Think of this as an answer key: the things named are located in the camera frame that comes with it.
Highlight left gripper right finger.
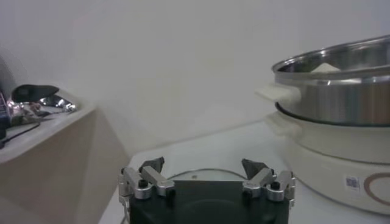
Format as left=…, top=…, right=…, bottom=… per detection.
left=241, top=158, right=297, bottom=209

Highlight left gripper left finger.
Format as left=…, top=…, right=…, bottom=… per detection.
left=118, top=156, right=177, bottom=211

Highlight white steamed baozi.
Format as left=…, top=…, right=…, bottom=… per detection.
left=310, top=62, right=341, bottom=74

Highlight stainless steel steamer basket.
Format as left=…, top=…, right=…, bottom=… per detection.
left=255, top=35, right=390, bottom=128

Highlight white electric pot base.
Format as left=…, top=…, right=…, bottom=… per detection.
left=263, top=111, right=390, bottom=216

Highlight white side table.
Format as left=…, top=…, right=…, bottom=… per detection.
left=0, top=102, right=129, bottom=224

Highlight chrome device with black top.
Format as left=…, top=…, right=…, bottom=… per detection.
left=5, top=84, right=78, bottom=126

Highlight black hub cable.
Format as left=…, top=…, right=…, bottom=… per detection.
left=0, top=121, right=42, bottom=147

